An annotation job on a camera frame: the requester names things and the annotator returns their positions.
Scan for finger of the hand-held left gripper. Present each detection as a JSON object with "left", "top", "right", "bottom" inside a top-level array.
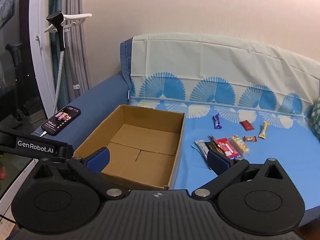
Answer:
[{"left": 55, "top": 142, "right": 74, "bottom": 159}]

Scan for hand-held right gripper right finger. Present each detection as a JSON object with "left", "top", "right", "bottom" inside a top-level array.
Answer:
[{"left": 191, "top": 150, "right": 288, "bottom": 200}]

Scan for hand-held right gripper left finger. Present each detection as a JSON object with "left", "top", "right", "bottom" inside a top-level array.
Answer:
[{"left": 28, "top": 147, "right": 126, "bottom": 200}]

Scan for red wafer packet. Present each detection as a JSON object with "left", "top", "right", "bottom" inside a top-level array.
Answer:
[{"left": 215, "top": 137, "right": 241, "bottom": 159}]

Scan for black chocolate bar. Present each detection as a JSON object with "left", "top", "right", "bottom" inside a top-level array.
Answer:
[{"left": 204, "top": 141, "right": 224, "bottom": 155}]

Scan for light blue snack bar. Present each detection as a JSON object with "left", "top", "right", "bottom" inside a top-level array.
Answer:
[{"left": 192, "top": 140, "right": 209, "bottom": 161}]

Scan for clear bag white candies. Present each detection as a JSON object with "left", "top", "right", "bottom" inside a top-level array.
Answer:
[{"left": 230, "top": 135, "right": 250, "bottom": 158}]

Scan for purple candy bar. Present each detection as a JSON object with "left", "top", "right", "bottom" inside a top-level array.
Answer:
[{"left": 212, "top": 114, "right": 223, "bottom": 130}]

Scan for cardboard box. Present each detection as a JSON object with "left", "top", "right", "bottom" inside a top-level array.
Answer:
[{"left": 72, "top": 104, "right": 186, "bottom": 190}]

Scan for red square snack packet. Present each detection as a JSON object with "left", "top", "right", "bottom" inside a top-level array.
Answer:
[{"left": 239, "top": 120, "right": 255, "bottom": 131}]

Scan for yellow candy bar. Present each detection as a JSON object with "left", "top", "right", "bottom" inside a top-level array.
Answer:
[{"left": 258, "top": 121, "right": 270, "bottom": 139}]

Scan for black smartphone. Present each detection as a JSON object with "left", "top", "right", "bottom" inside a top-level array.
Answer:
[{"left": 41, "top": 106, "right": 82, "bottom": 137}]

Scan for blue sofa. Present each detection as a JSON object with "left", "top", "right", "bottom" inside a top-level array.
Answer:
[{"left": 34, "top": 38, "right": 133, "bottom": 155}]

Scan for grey curtain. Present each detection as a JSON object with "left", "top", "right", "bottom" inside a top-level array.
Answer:
[{"left": 64, "top": 0, "right": 92, "bottom": 98}]

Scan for green patterned pillow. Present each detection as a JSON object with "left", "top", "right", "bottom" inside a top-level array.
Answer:
[{"left": 309, "top": 97, "right": 320, "bottom": 140}]

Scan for white window frame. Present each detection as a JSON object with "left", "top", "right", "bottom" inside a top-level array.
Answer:
[{"left": 28, "top": 0, "right": 57, "bottom": 120}]

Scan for black garment steamer with hose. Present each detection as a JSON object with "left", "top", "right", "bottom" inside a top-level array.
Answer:
[{"left": 46, "top": 10, "right": 67, "bottom": 117}]

